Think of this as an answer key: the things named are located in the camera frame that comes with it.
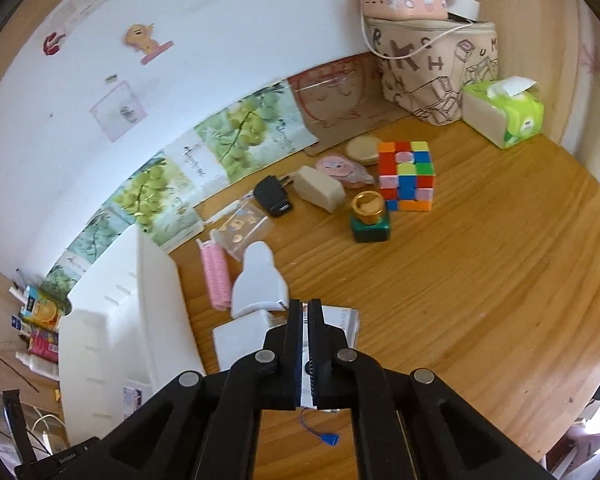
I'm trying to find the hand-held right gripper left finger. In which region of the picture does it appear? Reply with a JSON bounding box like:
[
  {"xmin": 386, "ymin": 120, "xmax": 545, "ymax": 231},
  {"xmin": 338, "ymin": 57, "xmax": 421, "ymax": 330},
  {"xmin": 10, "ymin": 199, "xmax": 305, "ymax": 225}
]
[{"xmin": 97, "ymin": 300, "xmax": 304, "ymax": 480}]

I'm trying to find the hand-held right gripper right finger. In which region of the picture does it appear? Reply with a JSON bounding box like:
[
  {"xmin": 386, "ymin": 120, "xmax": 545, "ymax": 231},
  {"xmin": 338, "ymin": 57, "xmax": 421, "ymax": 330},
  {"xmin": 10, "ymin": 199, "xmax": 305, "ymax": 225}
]
[{"xmin": 307, "ymin": 299, "xmax": 561, "ymax": 480}]

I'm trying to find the white camera box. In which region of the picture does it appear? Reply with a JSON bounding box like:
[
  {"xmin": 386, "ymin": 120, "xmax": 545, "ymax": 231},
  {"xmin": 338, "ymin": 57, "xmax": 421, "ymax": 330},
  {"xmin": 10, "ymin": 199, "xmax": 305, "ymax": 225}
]
[{"xmin": 212, "ymin": 304, "xmax": 361, "ymax": 408}]

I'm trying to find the white plastic dispenser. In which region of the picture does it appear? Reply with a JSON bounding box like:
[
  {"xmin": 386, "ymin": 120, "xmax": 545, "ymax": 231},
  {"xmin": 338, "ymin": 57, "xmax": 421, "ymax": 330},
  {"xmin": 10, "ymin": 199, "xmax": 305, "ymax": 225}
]
[{"xmin": 231, "ymin": 241, "xmax": 288, "ymax": 319}]

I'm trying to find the clear box with blue label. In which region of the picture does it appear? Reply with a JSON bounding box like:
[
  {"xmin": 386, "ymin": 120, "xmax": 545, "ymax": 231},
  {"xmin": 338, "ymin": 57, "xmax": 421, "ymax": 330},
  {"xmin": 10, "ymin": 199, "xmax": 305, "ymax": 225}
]
[{"xmin": 122, "ymin": 386, "xmax": 144, "ymax": 413}]

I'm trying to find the beige box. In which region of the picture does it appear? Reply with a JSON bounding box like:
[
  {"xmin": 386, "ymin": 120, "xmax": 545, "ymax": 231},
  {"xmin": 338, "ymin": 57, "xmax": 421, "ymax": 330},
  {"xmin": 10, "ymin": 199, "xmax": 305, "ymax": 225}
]
[{"xmin": 292, "ymin": 165, "xmax": 347, "ymax": 215}]

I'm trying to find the white plastic storage bin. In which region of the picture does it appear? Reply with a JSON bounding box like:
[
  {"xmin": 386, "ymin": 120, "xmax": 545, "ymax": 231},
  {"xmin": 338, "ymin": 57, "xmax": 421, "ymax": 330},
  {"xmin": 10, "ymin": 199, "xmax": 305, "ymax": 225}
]
[{"xmin": 57, "ymin": 224, "xmax": 206, "ymax": 448}]

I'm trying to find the pink correction tape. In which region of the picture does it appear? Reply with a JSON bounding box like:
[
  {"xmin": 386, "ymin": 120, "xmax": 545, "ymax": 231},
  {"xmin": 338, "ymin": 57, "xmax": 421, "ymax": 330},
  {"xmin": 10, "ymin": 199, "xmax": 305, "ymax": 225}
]
[{"xmin": 314, "ymin": 154, "xmax": 376, "ymax": 190}]

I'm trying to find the colourful puzzle cube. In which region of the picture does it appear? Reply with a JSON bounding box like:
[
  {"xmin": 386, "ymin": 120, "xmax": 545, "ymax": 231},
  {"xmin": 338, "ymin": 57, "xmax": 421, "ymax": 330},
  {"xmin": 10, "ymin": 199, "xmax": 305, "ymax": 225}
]
[{"xmin": 377, "ymin": 140, "xmax": 438, "ymax": 212}]

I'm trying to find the pink hair roller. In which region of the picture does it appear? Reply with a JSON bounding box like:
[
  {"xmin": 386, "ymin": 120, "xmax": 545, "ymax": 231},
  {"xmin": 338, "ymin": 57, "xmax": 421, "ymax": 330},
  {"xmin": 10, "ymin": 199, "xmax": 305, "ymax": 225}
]
[{"xmin": 196, "ymin": 239, "xmax": 231, "ymax": 312}]

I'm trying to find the clear plastic box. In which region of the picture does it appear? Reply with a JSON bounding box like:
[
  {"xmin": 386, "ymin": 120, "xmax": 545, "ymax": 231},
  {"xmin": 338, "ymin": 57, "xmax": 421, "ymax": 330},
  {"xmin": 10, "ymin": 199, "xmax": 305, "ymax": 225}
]
[{"xmin": 209, "ymin": 199, "xmax": 273, "ymax": 261}]

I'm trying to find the green ink bottle gold cap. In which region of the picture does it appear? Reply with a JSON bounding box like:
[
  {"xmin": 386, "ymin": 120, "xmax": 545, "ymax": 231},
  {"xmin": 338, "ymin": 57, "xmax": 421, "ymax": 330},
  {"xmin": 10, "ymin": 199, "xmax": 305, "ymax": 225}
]
[{"xmin": 349, "ymin": 191, "xmax": 392, "ymax": 244}]

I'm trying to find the orange juice carton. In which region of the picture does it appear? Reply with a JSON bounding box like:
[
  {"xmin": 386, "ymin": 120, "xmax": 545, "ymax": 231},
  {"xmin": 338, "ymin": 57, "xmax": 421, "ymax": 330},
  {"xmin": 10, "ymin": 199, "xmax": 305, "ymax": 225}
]
[{"xmin": 19, "ymin": 285, "xmax": 63, "ymax": 331}]

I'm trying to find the black charger plug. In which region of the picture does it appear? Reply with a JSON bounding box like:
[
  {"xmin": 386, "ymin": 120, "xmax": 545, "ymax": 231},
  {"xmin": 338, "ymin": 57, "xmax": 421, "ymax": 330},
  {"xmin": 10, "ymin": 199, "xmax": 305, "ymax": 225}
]
[{"xmin": 253, "ymin": 174, "xmax": 296, "ymax": 219}]

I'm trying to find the grape print box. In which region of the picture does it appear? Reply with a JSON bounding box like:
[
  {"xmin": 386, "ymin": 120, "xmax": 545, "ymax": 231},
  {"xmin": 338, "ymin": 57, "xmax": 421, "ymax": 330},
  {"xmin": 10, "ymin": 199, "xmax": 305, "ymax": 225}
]
[
  {"xmin": 195, "ymin": 80, "xmax": 321, "ymax": 183},
  {"xmin": 102, "ymin": 152, "xmax": 206, "ymax": 253},
  {"xmin": 40, "ymin": 210, "xmax": 131, "ymax": 306}
]

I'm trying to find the round wooden disc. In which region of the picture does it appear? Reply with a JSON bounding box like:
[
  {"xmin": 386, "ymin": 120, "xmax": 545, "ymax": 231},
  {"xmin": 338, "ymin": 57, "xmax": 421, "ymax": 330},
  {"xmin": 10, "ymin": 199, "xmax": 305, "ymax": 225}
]
[{"xmin": 345, "ymin": 136, "xmax": 383, "ymax": 167}]

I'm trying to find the cardboard with red drawing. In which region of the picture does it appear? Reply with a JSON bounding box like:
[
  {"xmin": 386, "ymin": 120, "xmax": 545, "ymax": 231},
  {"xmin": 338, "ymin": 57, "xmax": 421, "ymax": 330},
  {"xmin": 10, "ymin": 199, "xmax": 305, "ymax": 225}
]
[{"xmin": 286, "ymin": 52, "xmax": 411, "ymax": 156}]

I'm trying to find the pink cloth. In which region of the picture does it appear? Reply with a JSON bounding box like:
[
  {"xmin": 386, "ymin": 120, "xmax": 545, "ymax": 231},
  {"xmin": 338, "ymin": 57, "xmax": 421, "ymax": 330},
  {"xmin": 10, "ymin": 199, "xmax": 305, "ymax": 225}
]
[{"xmin": 550, "ymin": 425, "xmax": 600, "ymax": 480}]

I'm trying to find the green tissue pack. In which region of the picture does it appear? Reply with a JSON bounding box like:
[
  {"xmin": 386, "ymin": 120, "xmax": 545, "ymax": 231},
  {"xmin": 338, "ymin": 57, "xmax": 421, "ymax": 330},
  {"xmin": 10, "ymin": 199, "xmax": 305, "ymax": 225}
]
[{"xmin": 461, "ymin": 76, "xmax": 546, "ymax": 150}]

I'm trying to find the beige lettered canvas bag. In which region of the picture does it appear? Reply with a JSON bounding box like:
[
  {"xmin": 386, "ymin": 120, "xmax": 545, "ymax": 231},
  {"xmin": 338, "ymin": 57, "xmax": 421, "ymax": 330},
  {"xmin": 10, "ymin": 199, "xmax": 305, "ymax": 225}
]
[{"xmin": 364, "ymin": 16, "xmax": 501, "ymax": 127}]

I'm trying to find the pink case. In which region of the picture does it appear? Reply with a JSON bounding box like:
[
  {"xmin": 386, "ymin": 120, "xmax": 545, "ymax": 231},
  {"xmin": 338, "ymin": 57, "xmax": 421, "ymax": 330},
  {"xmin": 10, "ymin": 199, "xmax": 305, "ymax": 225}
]
[{"xmin": 361, "ymin": 0, "xmax": 449, "ymax": 22}]

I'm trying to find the small white box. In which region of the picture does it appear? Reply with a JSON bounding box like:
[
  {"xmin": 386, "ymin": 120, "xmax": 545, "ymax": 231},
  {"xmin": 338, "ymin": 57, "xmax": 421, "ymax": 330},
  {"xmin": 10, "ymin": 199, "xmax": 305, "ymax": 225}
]
[{"xmin": 447, "ymin": 0, "xmax": 481, "ymax": 23}]

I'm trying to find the white charging cable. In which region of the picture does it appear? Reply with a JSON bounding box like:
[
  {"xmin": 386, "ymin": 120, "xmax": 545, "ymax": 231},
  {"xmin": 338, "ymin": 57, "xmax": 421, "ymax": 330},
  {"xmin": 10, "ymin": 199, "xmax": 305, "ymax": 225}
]
[{"xmin": 30, "ymin": 412, "xmax": 68, "ymax": 448}]

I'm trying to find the blue tag with string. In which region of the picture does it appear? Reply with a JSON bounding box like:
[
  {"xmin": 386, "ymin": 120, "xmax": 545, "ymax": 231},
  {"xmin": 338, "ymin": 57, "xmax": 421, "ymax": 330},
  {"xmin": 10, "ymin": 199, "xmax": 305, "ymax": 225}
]
[{"xmin": 300, "ymin": 406, "xmax": 341, "ymax": 447}]

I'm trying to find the clear wall pouch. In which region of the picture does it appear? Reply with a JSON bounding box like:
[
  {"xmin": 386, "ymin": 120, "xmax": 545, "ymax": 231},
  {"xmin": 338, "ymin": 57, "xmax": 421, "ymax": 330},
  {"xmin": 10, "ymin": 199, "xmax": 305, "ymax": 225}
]
[{"xmin": 89, "ymin": 79, "xmax": 147, "ymax": 143}]

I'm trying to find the yellow cartoon wall sticker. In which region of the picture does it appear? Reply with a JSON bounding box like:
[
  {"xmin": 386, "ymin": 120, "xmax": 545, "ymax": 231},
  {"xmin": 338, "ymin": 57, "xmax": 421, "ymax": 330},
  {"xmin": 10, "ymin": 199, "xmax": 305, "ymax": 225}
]
[{"xmin": 125, "ymin": 22, "xmax": 175, "ymax": 66}]

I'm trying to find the red wall sticker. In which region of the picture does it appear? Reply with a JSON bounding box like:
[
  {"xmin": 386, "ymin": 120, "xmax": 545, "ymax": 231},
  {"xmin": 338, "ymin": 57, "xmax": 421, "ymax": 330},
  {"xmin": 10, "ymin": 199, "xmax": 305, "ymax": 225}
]
[{"xmin": 42, "ymin": 31, "xmax": 67, "ymax": 56}]

